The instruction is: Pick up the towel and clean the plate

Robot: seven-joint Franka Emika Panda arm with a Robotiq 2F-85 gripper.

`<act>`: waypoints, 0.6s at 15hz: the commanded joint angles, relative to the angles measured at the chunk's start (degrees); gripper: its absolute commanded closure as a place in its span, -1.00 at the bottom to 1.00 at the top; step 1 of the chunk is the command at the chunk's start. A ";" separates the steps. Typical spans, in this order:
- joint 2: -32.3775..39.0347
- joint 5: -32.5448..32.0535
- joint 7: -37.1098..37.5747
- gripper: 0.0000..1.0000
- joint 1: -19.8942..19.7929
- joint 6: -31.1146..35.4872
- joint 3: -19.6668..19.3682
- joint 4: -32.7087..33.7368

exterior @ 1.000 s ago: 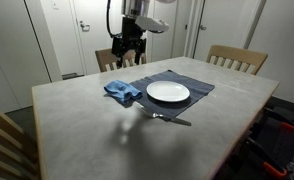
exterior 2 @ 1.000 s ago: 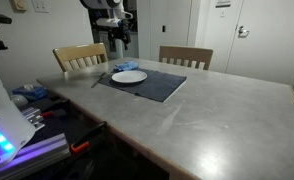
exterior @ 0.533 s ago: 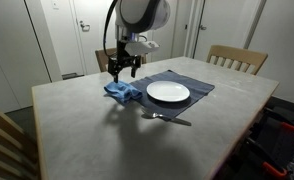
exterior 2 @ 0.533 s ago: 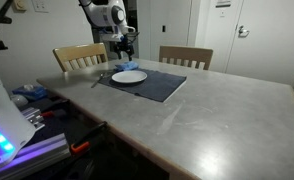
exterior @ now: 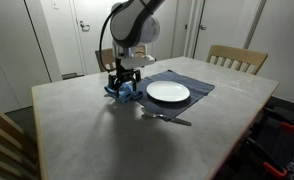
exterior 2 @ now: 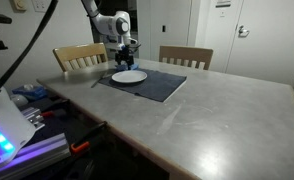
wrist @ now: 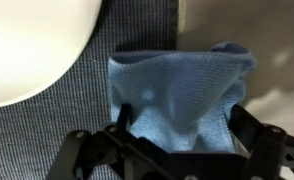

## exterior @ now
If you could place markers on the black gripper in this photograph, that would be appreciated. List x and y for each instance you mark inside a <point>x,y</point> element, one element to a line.
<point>124,71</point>

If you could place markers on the blue cloth towel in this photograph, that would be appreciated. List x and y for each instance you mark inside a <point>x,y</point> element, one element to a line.
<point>127,94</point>

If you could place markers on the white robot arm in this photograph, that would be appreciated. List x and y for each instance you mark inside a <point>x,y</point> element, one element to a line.
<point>133,23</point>

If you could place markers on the white round plate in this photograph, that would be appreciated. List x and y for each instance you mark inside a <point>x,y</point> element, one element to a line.
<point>167,91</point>

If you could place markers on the wooden chair with wide backrest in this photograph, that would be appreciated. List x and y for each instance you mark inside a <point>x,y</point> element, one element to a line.
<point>106,59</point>

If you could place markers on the silver metal spoon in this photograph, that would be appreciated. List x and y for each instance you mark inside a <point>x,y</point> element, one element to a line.
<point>160,116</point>

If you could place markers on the dark blue fabric placemat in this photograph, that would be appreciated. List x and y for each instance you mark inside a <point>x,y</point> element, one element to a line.
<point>200,88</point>

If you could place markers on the light wooden slatted chair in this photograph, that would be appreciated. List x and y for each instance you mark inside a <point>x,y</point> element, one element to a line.
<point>235,53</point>

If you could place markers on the dark wooden slatted chair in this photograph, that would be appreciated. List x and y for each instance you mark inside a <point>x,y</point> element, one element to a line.
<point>7,140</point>

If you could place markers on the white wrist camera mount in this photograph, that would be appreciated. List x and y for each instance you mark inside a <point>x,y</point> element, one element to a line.
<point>137,60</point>

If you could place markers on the white wall light switch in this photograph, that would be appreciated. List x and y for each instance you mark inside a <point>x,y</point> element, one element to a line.
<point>55,4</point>

